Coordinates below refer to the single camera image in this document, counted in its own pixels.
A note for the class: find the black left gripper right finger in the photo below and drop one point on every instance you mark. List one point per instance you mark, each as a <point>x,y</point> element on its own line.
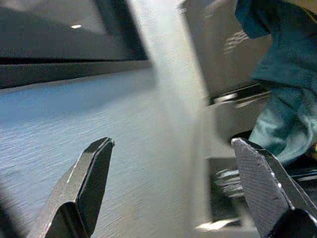
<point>262,188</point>

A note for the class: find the grey top-load washing machine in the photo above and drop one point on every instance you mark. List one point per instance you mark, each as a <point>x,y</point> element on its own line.
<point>74,153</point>

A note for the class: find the teal green garment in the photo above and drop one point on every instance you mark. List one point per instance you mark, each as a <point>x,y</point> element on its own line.
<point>287,62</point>

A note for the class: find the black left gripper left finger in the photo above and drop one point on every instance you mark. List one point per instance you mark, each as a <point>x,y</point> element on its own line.
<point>84,188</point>

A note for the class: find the dark tinted washer lid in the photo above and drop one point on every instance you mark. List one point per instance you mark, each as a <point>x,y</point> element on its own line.
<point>49,37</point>

